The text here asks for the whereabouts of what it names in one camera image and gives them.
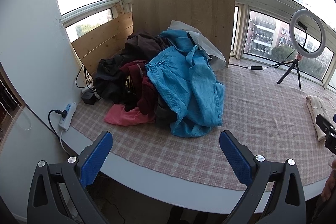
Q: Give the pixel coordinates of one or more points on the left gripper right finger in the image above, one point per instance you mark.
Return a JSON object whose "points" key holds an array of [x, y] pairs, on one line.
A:
{"points": [[286, 203]]}

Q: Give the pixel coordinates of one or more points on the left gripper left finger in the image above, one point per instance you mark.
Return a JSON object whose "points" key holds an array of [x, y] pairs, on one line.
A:
{"points": [[46, 203]]}

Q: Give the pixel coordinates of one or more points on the blue striped work coat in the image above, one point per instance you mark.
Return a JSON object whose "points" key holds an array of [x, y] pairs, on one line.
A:
{"points": [[186, 82]]}

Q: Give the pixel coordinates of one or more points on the person right hand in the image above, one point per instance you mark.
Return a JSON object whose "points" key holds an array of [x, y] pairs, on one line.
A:
{"points": [[330, 184]]}

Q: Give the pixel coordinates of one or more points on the white power strip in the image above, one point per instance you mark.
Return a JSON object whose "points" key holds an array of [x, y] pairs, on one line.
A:
{"points": [[66, 121]]}

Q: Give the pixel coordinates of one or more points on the pink garment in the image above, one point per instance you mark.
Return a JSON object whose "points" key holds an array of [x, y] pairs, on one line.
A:
{"points": [[117, 115]]}

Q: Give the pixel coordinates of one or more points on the black power adapter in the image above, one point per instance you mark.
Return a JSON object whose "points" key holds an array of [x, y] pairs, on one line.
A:
{"points": [[89, 98]]}

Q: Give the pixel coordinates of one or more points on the black garment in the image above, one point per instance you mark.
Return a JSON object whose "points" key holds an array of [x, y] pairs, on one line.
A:
{"points": [[109, 80]]}

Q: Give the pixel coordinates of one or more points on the grey dark garment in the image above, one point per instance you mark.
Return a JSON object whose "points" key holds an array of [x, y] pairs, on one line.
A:
{"points": [[164, 116]]}

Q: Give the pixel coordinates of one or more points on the maroon garment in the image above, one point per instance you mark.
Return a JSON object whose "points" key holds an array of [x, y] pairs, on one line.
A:
{"points": [[140, 92]]}

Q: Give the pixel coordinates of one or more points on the white grey garment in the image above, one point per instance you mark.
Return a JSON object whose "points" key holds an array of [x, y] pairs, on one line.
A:
{"points": [[216, 59]]}

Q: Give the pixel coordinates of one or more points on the light pine wood panel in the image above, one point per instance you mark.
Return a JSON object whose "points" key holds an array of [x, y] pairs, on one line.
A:
{"points": [[103, 42]]}

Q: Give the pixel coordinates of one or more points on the dark brown garment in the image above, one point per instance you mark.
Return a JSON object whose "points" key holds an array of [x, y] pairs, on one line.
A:
{"points": [[144, 46]]}

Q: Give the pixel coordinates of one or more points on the large wooden board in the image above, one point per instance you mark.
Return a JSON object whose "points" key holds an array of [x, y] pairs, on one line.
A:
{"points": [[214, 18]]}

